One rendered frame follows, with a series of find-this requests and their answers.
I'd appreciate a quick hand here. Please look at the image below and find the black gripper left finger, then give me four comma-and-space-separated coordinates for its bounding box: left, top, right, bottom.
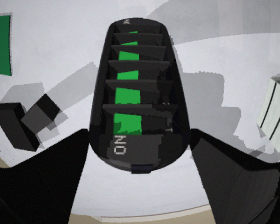
0, 128, 90, 224

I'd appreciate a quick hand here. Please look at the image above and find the dark grey switch panel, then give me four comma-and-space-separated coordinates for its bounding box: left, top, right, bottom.
89, 17, 191, 173

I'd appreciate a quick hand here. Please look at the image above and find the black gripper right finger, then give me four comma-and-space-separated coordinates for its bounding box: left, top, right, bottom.
189, 128, 280, 224

